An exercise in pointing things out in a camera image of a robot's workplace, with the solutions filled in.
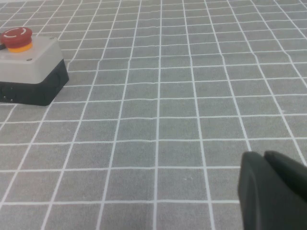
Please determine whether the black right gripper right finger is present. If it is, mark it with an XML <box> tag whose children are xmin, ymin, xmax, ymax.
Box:
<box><xmin>263</xmin><ymin>150</ymin><xmax>307</xmax><ymax>204</ymax></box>

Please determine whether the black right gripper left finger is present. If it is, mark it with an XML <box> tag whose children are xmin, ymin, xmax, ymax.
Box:
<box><xmin>237</xmin><ymin>150</ymin><xmax>307</xmax><ymax>230</ymax></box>

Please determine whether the red mushroom emergency stop button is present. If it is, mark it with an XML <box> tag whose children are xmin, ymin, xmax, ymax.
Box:
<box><xmin>0</xmin><ymin>27</ymin><xmax>33</xmax><ymax>54</ymax></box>

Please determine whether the grey white-checked tablecloth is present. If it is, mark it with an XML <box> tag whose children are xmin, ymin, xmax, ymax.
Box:
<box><xmin>0</xmin><ymin>0</ymin><xmax>307</xmax><ymax>230</ymax></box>

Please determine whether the grey black button switch box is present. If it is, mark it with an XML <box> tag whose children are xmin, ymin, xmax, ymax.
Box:
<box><xmin>0</xmin><ymin>35</ymin><xmax>70</xmax><ymax>106</ymax></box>

